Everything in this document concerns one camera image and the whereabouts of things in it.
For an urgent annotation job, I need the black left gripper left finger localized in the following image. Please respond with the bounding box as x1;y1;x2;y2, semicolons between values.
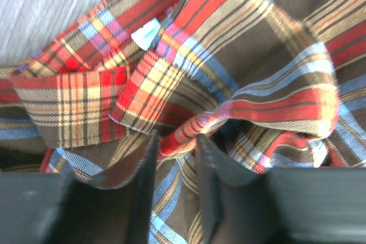
1;131;158;243

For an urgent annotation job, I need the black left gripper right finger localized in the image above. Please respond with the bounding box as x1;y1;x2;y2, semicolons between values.
196;134;365;243

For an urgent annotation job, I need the red brown plaid shirt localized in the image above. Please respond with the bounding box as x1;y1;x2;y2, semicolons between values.
1;0;365;243

